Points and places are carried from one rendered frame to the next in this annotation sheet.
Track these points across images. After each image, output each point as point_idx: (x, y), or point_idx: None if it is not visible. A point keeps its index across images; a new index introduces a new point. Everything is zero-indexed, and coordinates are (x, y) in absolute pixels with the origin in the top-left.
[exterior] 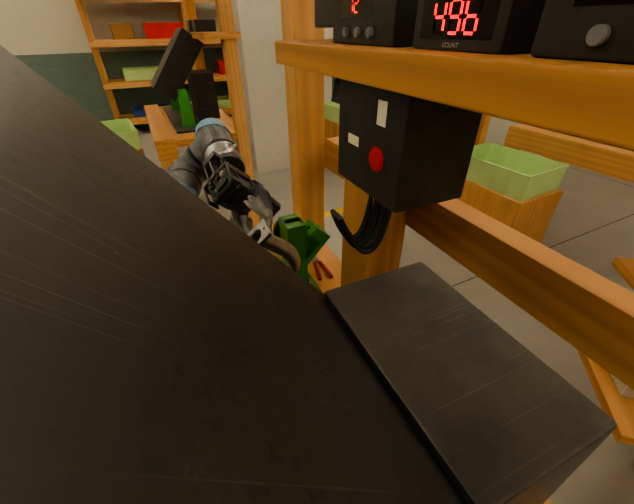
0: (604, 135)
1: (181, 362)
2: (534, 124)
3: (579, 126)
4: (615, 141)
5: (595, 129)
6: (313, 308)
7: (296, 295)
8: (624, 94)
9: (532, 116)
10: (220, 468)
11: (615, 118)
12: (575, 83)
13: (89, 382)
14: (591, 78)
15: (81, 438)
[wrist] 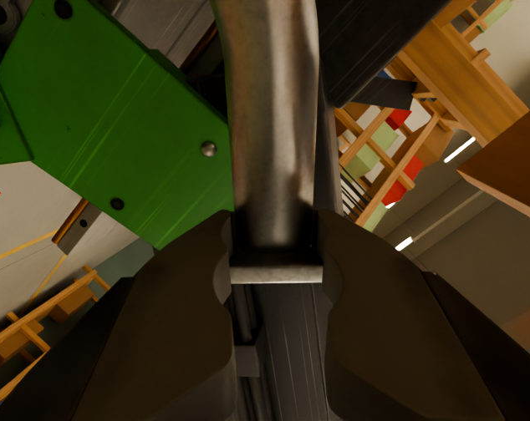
0: (522, 205)
1: None
2: None
3: (528, 209)
4: (518, 202)
5: (525, 207)
6: (337, 178)
7: (339, 206)
8: None
9: None
10: None
11: (526, 210)
12: None
13: None
14: None
15: None
